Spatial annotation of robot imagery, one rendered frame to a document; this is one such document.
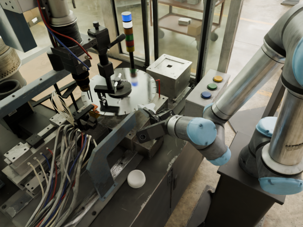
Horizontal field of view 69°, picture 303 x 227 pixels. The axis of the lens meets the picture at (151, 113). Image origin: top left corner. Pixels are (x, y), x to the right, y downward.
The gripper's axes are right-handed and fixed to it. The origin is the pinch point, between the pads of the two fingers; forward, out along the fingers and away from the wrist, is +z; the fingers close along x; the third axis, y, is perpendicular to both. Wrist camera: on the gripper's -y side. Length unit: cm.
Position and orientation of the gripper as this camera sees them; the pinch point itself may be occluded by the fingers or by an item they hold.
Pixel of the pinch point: (142, 122)
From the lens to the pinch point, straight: 90.5
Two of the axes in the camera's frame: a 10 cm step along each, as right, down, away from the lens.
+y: 8.0, -4.4, 4.2
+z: -5.0, -0.7, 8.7
